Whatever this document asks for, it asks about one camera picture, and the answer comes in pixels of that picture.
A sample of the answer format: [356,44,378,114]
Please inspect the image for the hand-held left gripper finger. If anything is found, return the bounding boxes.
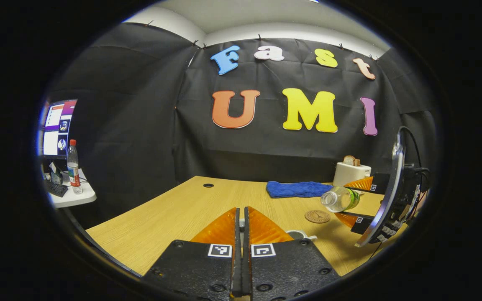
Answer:
[143,207,242,299]
[243,206,342,301]

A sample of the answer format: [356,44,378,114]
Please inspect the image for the clear green-label water bottle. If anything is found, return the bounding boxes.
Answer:
[320,186,361,213]

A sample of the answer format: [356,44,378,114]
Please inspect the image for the round brown coaster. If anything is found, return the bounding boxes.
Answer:
[305,210,331,224]

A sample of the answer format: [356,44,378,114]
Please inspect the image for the white teacup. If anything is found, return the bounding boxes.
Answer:
[286,229,318,242]

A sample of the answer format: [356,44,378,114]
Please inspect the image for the red-capped plastic bottle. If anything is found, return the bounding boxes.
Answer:
[67,139,83,195]

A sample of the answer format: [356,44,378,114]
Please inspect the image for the white toaster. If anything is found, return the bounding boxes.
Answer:
[332,162,372,187]

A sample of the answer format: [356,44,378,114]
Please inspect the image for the blue towel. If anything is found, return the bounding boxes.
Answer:
[266,181,334,199]

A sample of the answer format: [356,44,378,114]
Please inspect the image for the black backdrop cloth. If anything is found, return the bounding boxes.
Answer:
[42,22,440,228]

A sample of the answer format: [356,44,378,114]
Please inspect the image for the white side table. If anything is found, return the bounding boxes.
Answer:
[46,167,97,209]

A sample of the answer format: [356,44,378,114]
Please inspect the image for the black keyboard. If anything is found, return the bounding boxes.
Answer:
[45,180,69,198]

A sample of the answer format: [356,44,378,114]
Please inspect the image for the computer monitor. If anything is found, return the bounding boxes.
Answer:
[40,99,78,159]

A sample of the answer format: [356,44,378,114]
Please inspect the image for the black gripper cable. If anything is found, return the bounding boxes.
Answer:
[399,125,431,189]

